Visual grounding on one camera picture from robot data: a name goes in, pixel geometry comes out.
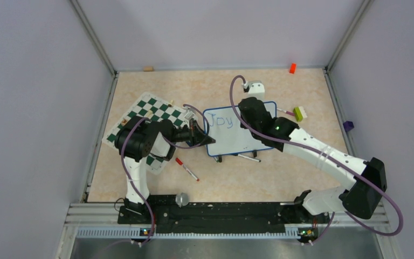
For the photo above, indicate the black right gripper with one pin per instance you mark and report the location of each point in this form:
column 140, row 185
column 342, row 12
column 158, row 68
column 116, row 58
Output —
column 242, row 126

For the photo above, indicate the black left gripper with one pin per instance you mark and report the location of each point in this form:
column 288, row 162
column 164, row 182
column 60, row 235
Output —
column 197, row 137

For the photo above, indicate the blue framed whiteboard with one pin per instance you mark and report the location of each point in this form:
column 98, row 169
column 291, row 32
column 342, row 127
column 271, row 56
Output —
column 229, row 137

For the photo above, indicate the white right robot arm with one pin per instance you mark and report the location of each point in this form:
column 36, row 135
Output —
column 353, row 195

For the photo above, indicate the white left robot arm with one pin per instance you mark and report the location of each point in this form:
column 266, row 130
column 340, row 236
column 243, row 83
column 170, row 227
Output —
column 141, row 137

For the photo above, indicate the red cap marker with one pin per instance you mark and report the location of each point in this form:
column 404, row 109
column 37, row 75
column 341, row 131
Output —
column 187, row 169

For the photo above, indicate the purple cap marker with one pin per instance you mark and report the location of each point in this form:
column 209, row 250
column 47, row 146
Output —
column 285, row 111

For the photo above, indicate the green white toy brick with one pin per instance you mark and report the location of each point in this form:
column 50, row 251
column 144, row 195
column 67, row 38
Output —
column 299, row 113

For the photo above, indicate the black cap marker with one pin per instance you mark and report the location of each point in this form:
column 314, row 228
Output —
column 249, row 158

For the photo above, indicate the orange toy block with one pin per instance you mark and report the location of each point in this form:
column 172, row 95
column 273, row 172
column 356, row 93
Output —
column 292, row 68

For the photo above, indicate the grey round knob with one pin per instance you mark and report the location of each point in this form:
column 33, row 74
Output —
column 182, row 199

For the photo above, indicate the wooden cork piece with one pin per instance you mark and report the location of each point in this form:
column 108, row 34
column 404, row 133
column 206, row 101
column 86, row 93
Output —
column 148, row 69

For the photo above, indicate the purple toy block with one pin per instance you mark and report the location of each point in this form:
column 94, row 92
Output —
column 348, row 126

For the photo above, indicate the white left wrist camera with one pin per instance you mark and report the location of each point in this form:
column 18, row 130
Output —
column 188, row 116

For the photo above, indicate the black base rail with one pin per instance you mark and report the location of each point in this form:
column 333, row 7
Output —
column 216, row 217

